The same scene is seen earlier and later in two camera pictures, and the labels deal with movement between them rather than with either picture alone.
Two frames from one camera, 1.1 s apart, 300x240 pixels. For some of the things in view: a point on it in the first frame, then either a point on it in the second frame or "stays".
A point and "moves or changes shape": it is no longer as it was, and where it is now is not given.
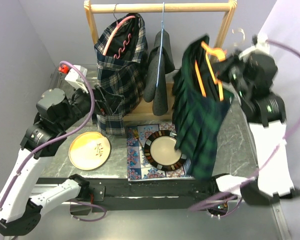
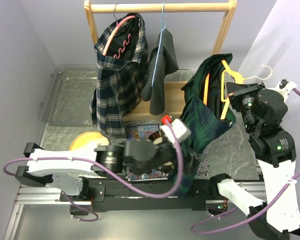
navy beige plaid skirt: [121, 52] stays
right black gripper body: [232, 71] -> [241, 99]
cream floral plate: [89, 150] stays
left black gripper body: [82, 102] -> [165, 154]
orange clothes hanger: [221, 55] moves or changes shape
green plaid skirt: [199, 104] moves or changes shape
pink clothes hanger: [117, 26] stays
